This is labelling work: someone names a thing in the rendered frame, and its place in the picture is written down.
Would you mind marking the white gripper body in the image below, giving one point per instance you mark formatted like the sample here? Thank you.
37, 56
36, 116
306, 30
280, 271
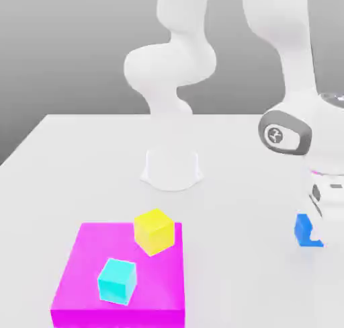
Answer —
333, 220

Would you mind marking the small blue cube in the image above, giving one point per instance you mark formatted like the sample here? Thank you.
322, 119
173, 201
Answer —
301, 231

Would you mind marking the small yellow cube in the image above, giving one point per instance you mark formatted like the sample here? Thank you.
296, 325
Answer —
153, 231

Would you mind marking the small cyan cube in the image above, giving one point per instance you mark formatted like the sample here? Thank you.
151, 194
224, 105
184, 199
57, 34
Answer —
117, 282

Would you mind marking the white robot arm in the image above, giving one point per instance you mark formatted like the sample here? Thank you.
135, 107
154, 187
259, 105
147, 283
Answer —
172, 64

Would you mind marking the large magenta box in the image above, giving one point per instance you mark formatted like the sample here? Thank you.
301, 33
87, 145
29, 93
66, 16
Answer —
161, 287

